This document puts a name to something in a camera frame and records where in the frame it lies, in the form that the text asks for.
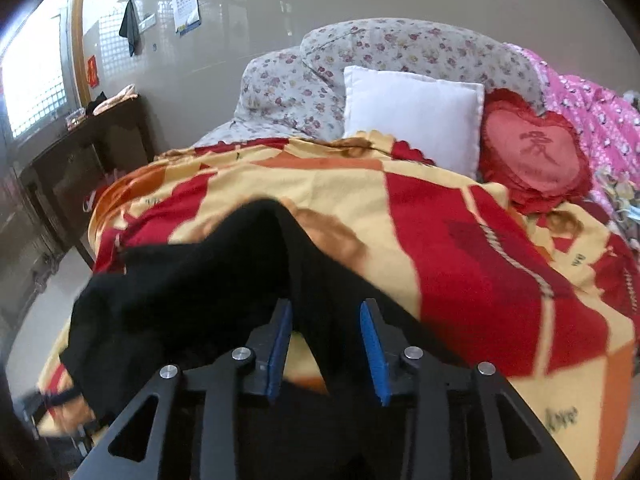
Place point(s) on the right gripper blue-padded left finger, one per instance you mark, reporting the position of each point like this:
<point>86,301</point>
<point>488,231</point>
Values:
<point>184,420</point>

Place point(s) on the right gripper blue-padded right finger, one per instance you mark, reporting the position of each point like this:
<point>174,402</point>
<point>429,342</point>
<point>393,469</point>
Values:
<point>461,422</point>

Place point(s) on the black pants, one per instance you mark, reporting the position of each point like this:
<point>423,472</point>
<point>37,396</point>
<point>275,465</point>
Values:
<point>189,304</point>

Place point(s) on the red yellow orange blanket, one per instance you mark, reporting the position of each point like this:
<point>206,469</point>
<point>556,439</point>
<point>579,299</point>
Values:
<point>551,300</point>

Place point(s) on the dark wooden desk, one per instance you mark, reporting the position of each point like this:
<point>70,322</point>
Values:
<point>60,180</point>

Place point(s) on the red heart-shaped cushion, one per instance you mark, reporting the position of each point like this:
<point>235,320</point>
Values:
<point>536,157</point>

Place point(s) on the pink patterned quilt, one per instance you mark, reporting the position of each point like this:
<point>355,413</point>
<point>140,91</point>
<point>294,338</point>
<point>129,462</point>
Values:
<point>608,131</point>

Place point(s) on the white pillow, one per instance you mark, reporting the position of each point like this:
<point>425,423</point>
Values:
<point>440,118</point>

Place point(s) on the pink cloth on desk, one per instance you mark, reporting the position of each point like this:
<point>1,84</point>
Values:
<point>127,93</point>

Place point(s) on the red wall decoration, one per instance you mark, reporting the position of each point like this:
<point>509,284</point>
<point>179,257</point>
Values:
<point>92,72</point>

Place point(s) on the dark cloth hanging on wall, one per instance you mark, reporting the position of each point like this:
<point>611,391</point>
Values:
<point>129,29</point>

